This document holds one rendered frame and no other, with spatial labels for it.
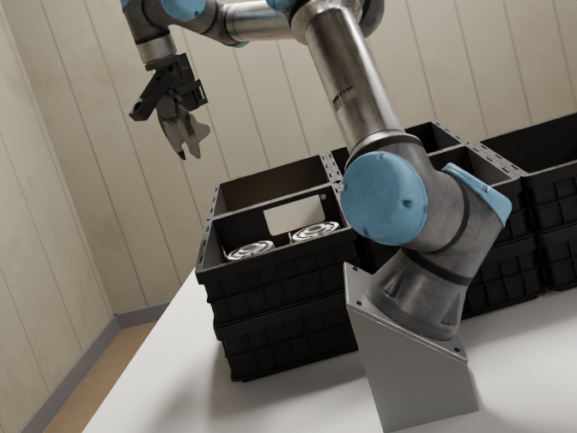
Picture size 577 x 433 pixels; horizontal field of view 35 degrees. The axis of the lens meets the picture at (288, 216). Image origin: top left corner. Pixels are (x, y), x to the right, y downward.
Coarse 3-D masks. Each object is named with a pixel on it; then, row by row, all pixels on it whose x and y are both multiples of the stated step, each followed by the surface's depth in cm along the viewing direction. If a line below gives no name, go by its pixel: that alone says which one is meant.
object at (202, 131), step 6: (180, 120) 182; (192, 120) 184; (180, 126) 183; (192, 126) 184; (198, 126) 185; (204, 126) 186; (186, 132) 183; (198, 132) 185; (204, 132) 186; (186, 138) 184; (192, 138) 183; (198, 138) 185; (192, 144) 183; (198, 144) 184; (192, 150) 184; (198, 150) 184; (198, 156) 185
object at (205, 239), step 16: (304, 192) 195; (336, 192) 187; (256, 208) 196; (208, 224) 193; (208, 240) 180; (304, 240) 159; (320, 240) 158; (336, 240) 158; (352, 240) 158; (256, 256) 158; (272, 256) 158; (288, 256) 158; (208, 272) 159; (224, 272) 159; (240, 272) 159
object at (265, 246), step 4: (248, 244) 195; (260, 244) 192; (264, 244) 191; (268, 244) 191; (272, 244) 189; (260, 248) 188; (264, 248) 189; (268, 248) 187; (232, 252) 192; (236, 252) 191; (252, 252) 188; (256, 252) 187; (260, 252) 186; (228, 256) 190; (232, 256) 190; (236, 256) 188; (240, 256) 187; (244, 256) 187; (228, 260) 189; (232, 260) 187
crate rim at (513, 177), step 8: (464, 144) 195; (472, 144) 193; (440, 152) 194; (448, 152) 194; (472, 152) 188; (480, 152) 184; (488, 160) 176; (496, 168) 169; (504, 168) 166; (512, 176) 159; (496, 184) 157; (504, 184) 157; (512, 184) 157; (520, 184) 158; (504, 192) 157; (512, 192) 157
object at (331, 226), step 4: (316, 224) 194; (328, 224) 191; (332, 224) 191; (336, 224) 189; (328, 228) 189; (332, 228) 188; (336, 228) 187; (300, 232) 192; (320, 232) 187; (324, 232) 186; (328, 232) 185; (296, 236) 189; (300, 236) 189; (304, 236) 188; (308, 236) 187; (312, 236) 187; (296, 240) 187; (300, 240) 186
